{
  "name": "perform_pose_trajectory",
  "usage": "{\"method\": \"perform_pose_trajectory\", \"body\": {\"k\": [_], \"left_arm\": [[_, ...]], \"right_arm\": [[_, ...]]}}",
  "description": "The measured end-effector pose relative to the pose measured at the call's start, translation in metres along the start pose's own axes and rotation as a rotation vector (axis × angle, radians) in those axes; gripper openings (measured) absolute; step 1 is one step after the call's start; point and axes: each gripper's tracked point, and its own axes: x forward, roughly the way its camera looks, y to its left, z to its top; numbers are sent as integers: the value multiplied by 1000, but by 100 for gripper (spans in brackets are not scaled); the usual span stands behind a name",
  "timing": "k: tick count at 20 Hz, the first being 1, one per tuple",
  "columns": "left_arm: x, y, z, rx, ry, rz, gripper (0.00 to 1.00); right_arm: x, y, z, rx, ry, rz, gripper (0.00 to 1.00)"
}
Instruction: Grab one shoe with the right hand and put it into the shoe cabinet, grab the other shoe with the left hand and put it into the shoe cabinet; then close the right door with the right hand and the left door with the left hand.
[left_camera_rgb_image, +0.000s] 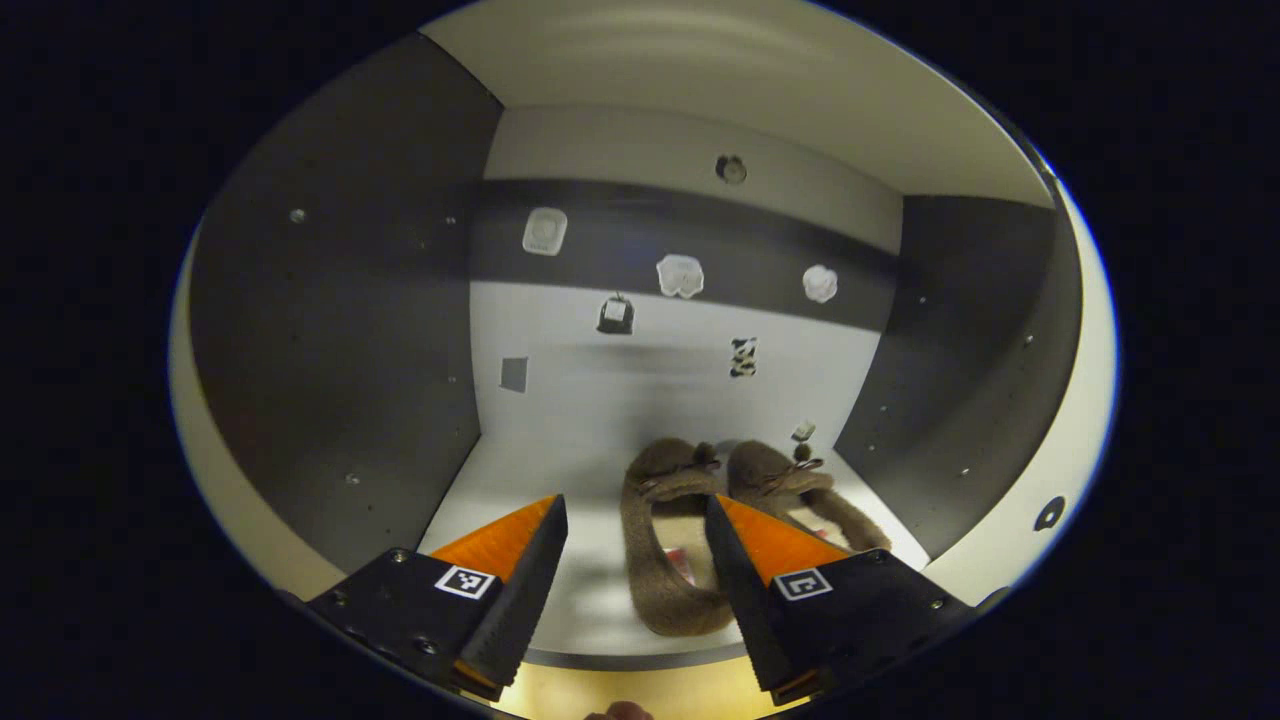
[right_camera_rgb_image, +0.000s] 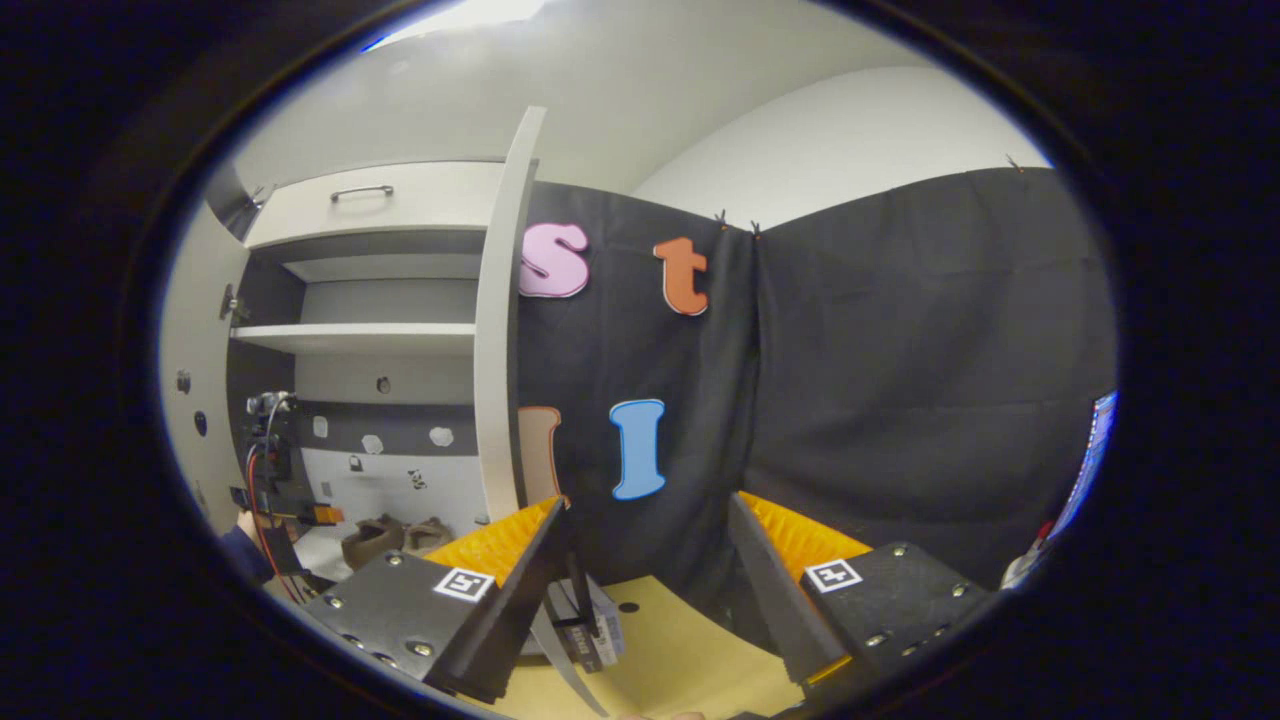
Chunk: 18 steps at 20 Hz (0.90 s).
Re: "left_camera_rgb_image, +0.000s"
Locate cabinet door with headphone sticker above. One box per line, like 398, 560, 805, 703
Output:
920, 180, 1121, 606

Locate brown fuzzy slipper shoe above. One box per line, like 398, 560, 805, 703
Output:
728, 440, 893, 557
620, 438, 743, 639

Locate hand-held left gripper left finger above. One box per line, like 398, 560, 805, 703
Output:
305, 494, 570, 702

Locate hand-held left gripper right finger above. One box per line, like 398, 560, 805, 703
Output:
704, 494, 978, 707

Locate white shoe cabinet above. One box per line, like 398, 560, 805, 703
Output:
185, 0, 1086, 671

